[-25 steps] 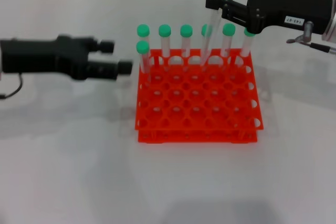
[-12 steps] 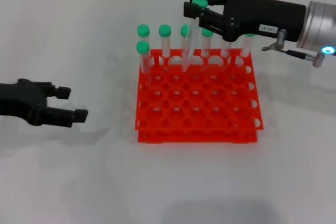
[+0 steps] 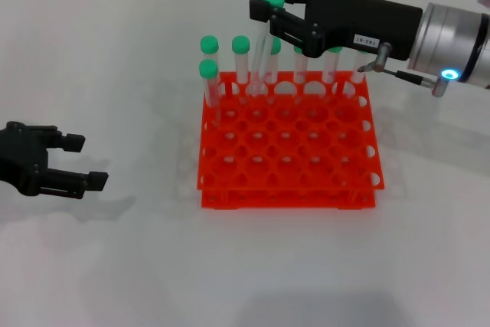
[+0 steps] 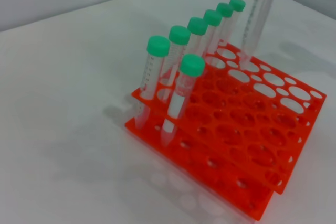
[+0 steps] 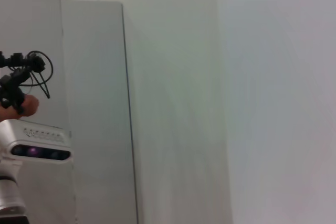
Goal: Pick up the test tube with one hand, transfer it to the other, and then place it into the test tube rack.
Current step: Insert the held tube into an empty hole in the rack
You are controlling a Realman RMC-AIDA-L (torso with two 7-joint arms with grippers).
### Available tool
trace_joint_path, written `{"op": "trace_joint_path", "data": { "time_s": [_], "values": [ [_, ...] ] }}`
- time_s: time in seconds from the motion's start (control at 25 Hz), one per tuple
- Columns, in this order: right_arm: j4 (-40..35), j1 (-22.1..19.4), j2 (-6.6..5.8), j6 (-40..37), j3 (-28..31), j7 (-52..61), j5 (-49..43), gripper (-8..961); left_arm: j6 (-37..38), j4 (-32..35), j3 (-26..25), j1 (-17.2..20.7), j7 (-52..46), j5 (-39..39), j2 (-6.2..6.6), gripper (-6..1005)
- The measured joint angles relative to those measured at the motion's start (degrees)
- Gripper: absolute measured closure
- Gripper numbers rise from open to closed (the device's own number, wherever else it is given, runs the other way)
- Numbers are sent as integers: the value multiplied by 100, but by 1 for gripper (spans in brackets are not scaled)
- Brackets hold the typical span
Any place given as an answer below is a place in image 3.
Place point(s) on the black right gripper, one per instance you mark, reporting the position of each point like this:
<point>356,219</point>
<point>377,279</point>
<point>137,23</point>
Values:
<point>375,20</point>

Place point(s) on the orange test tube rack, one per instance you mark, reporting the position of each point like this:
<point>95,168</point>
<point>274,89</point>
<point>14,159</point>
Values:
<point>291,151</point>

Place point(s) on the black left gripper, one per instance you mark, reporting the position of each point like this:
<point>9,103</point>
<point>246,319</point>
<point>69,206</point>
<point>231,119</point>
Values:
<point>23,158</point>

